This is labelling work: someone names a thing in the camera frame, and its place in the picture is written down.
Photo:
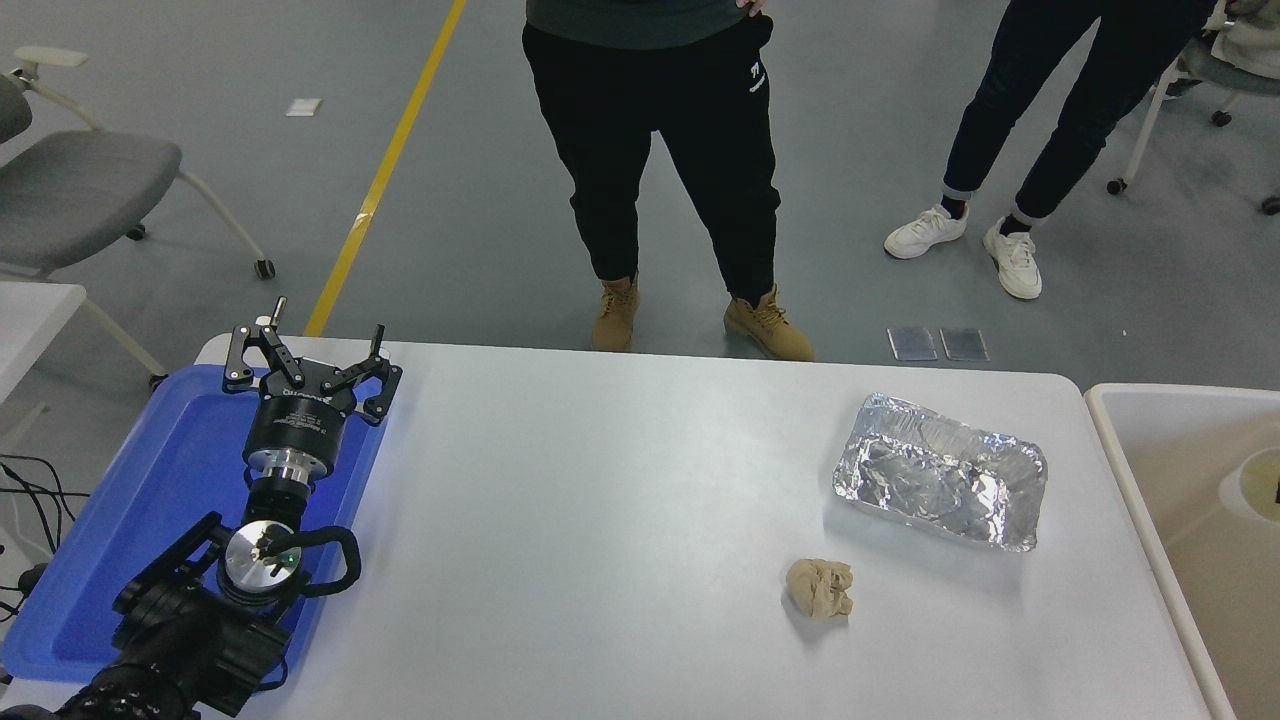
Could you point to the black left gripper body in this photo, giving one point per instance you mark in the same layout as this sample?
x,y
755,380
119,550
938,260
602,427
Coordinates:
x,y
297,423

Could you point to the white paper cup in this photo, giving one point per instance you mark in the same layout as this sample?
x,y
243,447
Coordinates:
x,y
1255,485

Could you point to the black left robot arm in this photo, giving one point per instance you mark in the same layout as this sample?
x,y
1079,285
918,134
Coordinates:
x,y
180,640

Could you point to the person's left hand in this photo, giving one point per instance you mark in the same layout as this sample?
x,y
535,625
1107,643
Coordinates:
x,y
750,6

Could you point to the blue plastic tray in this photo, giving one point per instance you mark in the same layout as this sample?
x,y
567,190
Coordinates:
x,y
150,500

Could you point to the small white side table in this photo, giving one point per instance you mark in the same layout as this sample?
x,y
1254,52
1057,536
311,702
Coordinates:
x,y
30,320

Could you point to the grey office chair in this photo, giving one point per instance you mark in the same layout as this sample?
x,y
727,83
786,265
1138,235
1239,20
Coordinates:
x,y
70,190

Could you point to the person in tan boots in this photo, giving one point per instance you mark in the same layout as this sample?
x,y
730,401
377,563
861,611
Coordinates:
x,y
650,140

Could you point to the crumpled tan paper ball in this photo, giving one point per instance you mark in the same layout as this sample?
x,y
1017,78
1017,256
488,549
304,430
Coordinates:
x,y
818,588

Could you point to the clear floor plate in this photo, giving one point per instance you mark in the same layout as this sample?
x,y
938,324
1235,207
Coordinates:
x,y
912,344
964,345

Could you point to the silver foil tray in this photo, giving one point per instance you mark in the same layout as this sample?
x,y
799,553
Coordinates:
x,y
930,475

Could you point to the person in white shoes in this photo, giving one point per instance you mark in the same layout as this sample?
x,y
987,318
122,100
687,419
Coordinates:
x,y
1060,120

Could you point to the large pale bin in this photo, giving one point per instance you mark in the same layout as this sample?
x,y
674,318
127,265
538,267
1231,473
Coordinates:
x,y
1180,560

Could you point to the cream fabric bundle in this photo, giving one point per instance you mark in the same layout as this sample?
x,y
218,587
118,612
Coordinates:
x,y
1255,40

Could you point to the white frame chair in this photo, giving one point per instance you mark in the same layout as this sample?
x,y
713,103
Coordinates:
x,y
1150,130

